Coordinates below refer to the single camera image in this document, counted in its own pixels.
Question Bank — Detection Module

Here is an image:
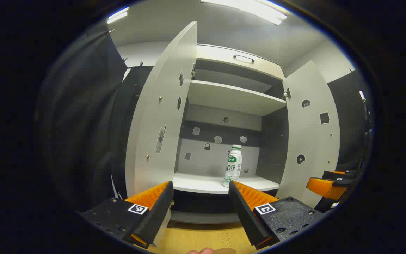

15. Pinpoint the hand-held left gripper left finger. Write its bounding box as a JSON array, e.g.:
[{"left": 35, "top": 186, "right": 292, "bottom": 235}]
[{"left": 78, "top": 181, "right": 174, "bottom": 249}]

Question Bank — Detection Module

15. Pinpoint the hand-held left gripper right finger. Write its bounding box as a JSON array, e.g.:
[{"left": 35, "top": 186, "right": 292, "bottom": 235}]
[{"left": 228, "top": 180, "right": 325, "bottom": 250}]

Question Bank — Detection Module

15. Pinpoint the white door with headphones sticker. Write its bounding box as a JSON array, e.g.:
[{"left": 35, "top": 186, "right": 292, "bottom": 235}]
[{"left": 276, "top": 61, "right": 341, "bottom": 208}]

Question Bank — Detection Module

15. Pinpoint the white green label bottle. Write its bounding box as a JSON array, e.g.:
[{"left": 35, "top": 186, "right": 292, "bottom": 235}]
[{"left": 222, "top": 145, "right": 242, "bottom": 188}]

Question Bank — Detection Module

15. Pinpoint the white door with camera sticker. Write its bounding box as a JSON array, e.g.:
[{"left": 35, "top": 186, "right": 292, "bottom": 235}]
[{"left": 125, "top": 21, "right": 197, "bottom": 246}]

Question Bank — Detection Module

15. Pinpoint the white cabinet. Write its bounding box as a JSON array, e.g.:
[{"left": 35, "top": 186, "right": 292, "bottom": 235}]
[{"left": 171, "top": 44, "right": 290, "bottom": 224}]

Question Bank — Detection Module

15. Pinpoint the black backdrop cloth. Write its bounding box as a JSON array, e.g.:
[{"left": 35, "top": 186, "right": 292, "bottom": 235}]
[
  {"left": 326, "top": 70, "right": 374, "bottom": 173},
  {"left": 36, "top": 26, "right": 154, "bottom": 212}
]

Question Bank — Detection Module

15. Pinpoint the small ceiling light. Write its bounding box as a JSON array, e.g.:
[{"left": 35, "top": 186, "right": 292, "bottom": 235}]
[{"left": 107, "top": 7, "right": 129, "bottom": 24}]

